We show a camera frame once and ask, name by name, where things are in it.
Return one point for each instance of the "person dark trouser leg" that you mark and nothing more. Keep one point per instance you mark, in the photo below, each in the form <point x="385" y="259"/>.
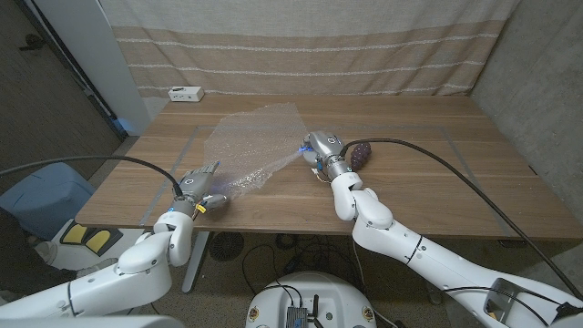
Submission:
<point x="23" y="264"/>

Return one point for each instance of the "clear bubble wrap sheet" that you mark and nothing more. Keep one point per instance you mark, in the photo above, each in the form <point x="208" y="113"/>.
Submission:
<point x="255" y="141"/>

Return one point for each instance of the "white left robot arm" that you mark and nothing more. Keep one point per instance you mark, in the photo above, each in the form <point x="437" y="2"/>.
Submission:
<point x="136" y="273"/>

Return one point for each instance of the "dark purple pine cone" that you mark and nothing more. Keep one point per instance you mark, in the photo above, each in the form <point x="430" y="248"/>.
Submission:
<point x="362" y="157"/>

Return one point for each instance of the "dark wooden door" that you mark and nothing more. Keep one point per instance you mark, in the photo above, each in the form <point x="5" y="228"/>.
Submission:
<point x="36" y="100"/>

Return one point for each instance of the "white table leg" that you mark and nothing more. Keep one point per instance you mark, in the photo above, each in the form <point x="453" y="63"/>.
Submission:
<point x="195" y="278"/>
<point x="435" y="298"/>

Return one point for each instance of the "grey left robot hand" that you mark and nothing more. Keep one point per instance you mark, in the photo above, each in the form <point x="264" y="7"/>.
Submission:
<point x="196" y="184"/>

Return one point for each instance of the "beige striped curtain backdrop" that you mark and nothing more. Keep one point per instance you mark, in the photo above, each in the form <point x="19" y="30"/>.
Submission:
<point x="296" y="54"/>

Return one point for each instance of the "white power strip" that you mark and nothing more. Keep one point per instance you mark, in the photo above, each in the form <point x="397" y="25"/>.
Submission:
<point x="186" y="94"/>

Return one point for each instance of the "white grey sneaker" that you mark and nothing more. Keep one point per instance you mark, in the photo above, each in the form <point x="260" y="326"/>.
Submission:
<point x="45" y="253"/>

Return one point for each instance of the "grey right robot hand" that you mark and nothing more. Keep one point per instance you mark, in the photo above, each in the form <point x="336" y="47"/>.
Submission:
<point x="325" y="146"/>

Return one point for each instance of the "yellow black foot pedal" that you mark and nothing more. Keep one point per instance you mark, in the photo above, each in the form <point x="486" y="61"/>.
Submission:
<point x="91" y="238"/>

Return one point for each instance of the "blue-grey plastic bin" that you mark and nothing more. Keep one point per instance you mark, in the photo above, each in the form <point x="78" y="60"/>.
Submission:
<point x="45" y="200"/>

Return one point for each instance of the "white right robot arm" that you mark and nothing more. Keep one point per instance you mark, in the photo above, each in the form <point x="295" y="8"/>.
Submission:
<point x="410" y="250"/>

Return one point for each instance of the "round black floor fan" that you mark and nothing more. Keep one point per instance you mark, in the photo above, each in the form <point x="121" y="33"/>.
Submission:
<point x="226" y="246"/>

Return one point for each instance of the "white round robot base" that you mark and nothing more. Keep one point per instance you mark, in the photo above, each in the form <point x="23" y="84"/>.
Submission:
<point x="337" y="296"/>

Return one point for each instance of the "small grey electronics box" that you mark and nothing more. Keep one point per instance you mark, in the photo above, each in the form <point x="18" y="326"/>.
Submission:
<point x="296" y="318"/>

